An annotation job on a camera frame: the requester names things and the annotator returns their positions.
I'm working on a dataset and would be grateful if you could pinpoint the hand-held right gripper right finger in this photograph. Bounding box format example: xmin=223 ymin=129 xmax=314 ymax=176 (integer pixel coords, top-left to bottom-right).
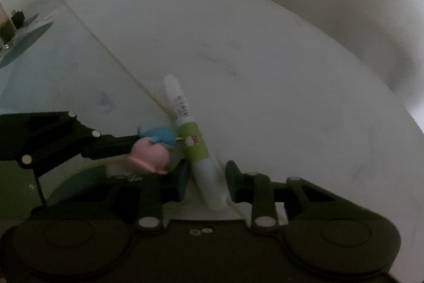
xmin=225 ymin=160 xmax=382 ymax=234

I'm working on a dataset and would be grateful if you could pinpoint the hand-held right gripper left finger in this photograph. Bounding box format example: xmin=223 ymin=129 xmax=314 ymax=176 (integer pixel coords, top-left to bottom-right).
xmin=31 ymin=160 xmax=192 ymax=233

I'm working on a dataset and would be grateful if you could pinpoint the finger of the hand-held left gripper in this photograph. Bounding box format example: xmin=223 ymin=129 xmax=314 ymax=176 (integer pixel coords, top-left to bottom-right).
xmin=0 ymin=111 xmax=140 ymax=175

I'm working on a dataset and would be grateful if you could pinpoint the white tube green label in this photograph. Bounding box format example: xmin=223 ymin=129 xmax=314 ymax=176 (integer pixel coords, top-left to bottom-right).
xmin=163 ymin=73 xmax=230 ymax=211

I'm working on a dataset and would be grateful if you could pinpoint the pink blue whale toy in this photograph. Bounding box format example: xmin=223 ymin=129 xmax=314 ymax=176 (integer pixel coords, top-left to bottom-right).
xmin=123 ymin=127 xmax=183 ymax=176

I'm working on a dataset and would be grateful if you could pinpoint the glass cup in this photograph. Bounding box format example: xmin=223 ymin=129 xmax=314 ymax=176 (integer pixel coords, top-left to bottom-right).
xmin=0 ymin=1 xmax=18 ymax=50

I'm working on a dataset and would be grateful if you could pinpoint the black charger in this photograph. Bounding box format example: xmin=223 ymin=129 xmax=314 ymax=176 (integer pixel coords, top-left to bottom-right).
xmin=10 ymin=9 xmax=26 ymax=29

